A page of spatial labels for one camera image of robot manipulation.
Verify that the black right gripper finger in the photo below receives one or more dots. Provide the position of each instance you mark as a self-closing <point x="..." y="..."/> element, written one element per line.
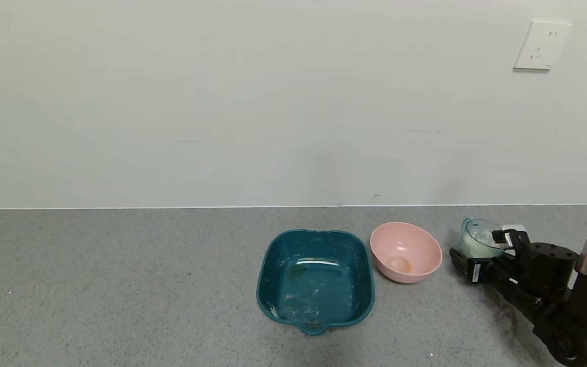
<point x="459" y="260"/>
<point x="520" y="242"/>

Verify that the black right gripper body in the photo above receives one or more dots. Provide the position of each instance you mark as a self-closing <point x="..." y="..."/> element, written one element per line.
<point x="475" y="271"/>

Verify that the ribbed translucent teal cup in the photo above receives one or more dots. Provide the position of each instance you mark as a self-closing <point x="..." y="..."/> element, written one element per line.
<point x="477" y="235"/>

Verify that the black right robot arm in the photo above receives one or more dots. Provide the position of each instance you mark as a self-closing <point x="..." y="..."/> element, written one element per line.
<point x="579" y="326"/>

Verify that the pink plastic bowl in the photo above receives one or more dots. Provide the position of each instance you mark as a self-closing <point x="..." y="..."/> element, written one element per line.
<point x="405" y="244"/>

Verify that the teal square plastic tray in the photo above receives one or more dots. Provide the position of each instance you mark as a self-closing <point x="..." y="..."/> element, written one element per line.
<point x="314" y="285"/>

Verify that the white wall socket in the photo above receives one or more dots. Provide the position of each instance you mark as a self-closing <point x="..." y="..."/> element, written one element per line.
<point x="542" y="45"/>

